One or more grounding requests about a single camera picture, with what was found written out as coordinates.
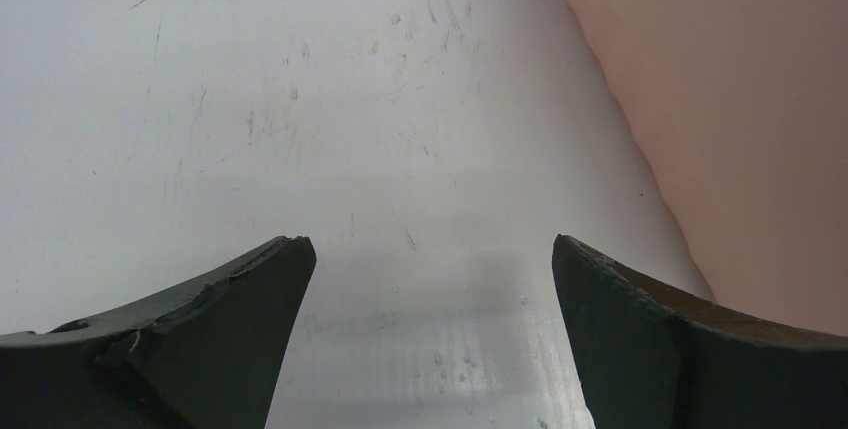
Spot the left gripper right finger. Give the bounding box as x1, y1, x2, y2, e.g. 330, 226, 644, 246
552, 235, 847, 428

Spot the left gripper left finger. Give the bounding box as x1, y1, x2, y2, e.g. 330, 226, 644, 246
1, 237, 316, 428

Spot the pink plastic bin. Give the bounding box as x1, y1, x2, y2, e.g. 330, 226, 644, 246
566, 0, 847, 335

